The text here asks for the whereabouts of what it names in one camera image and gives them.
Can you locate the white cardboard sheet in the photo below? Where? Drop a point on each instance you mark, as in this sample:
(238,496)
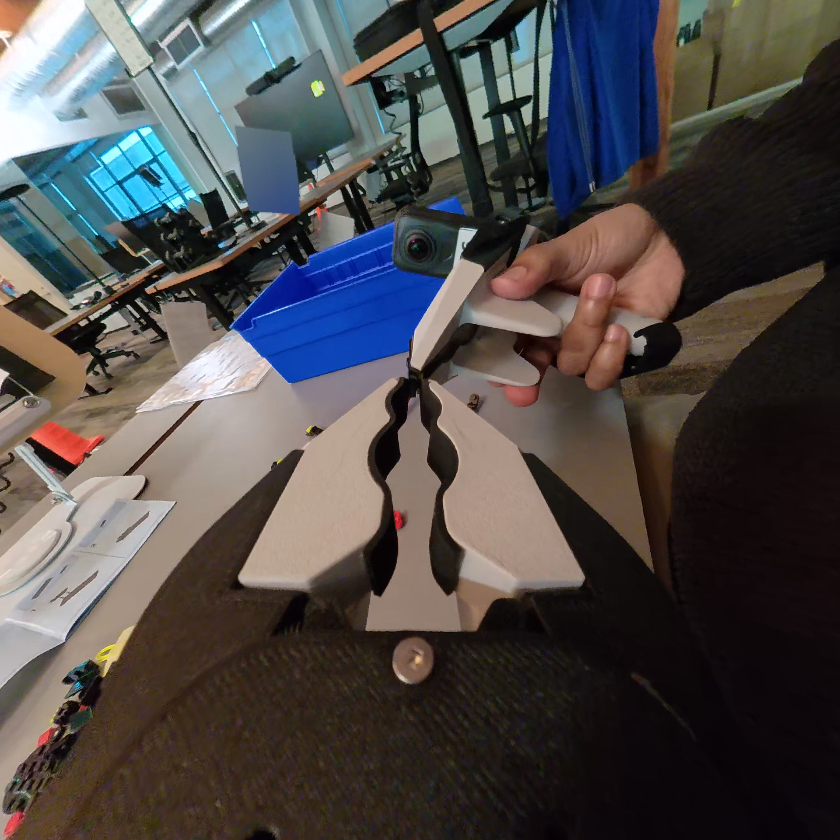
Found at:
(187,334)

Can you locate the pile of loose lego pieces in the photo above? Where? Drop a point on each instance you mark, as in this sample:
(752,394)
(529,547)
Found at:
(46,741)

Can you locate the large black monitor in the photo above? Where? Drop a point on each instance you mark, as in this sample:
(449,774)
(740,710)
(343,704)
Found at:
(295,111)

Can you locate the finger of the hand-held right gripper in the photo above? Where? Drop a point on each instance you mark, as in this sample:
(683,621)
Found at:
(449,346)
(446,308)

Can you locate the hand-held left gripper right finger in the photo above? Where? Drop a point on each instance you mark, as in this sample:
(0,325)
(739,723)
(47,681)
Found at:
(505,518)

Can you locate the blue plastic bin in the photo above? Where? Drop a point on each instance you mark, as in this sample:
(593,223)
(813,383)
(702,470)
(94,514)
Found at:
(341,315)

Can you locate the person's right forearm black sleeve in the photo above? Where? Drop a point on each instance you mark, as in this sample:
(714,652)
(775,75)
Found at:
(754,197)

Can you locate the red plastic object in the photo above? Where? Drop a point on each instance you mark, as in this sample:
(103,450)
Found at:
(62,443)

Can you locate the black webcam bar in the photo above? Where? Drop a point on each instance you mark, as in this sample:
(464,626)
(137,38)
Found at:
(270,74)

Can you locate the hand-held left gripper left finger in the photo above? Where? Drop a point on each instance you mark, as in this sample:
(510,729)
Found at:
(321,512)

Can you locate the person's right hand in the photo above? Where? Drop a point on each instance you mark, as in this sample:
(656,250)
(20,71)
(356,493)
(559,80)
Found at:
(617,262)

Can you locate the white desk stand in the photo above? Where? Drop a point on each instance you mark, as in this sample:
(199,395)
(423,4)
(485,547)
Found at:
(39,544)

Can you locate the clear plastic bag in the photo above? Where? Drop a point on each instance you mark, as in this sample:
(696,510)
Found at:
(210,374)

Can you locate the lego instruction booklet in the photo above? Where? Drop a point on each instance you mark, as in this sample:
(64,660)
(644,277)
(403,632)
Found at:
(98,551)

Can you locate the long wooden office desk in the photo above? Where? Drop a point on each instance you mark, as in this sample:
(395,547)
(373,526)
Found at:
(249,239)

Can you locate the person's black clothed torso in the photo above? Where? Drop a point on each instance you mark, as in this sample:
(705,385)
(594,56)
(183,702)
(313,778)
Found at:
(774,525)

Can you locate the tall wooden top desk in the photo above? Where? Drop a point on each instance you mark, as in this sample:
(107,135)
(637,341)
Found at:
(420,39)

